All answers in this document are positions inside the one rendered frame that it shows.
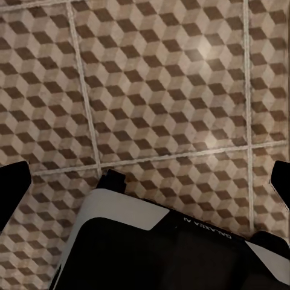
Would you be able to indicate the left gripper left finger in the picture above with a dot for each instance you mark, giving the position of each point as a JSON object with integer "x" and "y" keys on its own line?
{"x": 15, "y": 179}

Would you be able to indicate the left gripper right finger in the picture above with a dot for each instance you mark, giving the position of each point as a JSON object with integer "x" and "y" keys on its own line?
{"x": 280, "y": 179}

